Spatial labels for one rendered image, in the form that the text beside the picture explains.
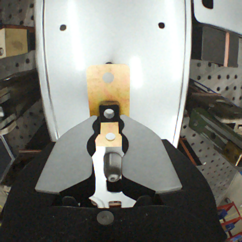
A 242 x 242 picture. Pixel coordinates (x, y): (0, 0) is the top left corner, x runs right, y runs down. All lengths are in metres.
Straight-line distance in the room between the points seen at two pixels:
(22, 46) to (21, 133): 0.55
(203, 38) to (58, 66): 0.22
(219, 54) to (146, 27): 0.14
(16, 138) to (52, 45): 0.59
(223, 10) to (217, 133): 0.19
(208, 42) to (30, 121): 0.63
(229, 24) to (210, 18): 0.04
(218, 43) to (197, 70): 0.32
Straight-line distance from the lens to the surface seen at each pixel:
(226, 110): 0.29
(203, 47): 0.27
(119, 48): 0.21
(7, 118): 0.21
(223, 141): 0.23
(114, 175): 0.24
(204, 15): 0.25
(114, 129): 0.15
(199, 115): 0.26
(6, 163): 0.80
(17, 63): 0.63
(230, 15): 0.29
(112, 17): 0.21
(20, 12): 0.64
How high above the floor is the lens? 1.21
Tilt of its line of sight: 63 degrees down
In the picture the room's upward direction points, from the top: 174 degrees clockwise
